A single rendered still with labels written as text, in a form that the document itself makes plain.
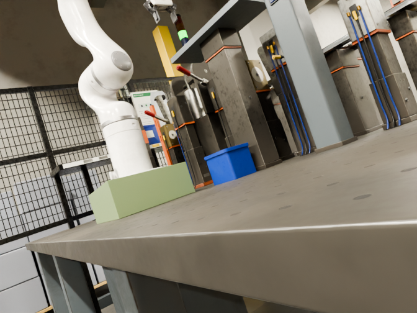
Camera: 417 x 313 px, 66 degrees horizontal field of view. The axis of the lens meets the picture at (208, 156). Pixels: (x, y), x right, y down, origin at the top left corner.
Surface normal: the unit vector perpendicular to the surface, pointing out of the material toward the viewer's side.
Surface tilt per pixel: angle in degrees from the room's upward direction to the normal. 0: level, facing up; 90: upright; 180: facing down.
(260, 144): 90
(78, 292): 90
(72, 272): 90
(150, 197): 90
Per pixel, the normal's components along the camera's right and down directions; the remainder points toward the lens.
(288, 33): -0.75, 0.22
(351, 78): 0.58, -0.24
